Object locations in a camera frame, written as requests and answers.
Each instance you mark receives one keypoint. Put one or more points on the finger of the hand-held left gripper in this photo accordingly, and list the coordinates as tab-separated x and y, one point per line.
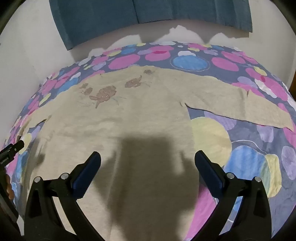
14	147

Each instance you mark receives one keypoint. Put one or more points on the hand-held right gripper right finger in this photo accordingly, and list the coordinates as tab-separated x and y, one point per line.
209	174

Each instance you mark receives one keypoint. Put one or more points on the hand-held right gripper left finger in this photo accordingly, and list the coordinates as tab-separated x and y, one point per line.
85	174

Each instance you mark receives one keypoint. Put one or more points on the beige embroidered sweater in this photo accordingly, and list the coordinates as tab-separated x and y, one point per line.
138	115

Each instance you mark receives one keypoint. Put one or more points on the person's left hand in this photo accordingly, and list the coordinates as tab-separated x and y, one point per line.
9	186

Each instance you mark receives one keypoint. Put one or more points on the dotted printed blanket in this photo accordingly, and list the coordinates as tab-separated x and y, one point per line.
245	148

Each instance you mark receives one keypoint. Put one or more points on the blue curtain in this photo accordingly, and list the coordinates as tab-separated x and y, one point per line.
196	14
92	20

